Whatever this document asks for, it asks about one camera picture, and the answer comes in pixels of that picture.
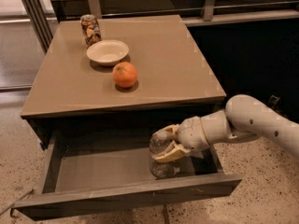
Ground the glass jar of snacks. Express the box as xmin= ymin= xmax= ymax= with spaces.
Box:
xmin=80 ymin=14 xmax=102 ymax=47

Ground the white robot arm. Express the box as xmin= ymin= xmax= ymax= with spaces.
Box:
xmin=149 ymin=94 xmax=299 ymax=163

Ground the orange fruit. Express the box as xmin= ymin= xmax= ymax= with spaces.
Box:
xmin=112 ymin=62 xmax=137 ymax=88

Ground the thin metal rod on floor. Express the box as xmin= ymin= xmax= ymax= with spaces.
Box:
xmin=0 ymin=189 xmax=34 ymax=216

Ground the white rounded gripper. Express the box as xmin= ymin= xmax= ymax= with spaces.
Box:
xmin=151 ymin=117 xmax=209 ymax=163

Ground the open grey top drawer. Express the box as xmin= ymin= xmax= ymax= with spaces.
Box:
xmin=12 ymin=119 xmax=243 ymax=222

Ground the clear plastic water bottle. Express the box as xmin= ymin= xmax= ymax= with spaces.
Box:
xmin=149 ymin=128 xmax=182 ymax=179

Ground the white paper bowl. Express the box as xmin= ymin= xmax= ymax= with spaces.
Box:
xmin=87 ymin=40 xmax=129 ymax=66

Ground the metal railing with wood rail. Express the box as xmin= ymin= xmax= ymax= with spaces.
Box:
xmin=21 ymin=0 xmax=299 ymax=48

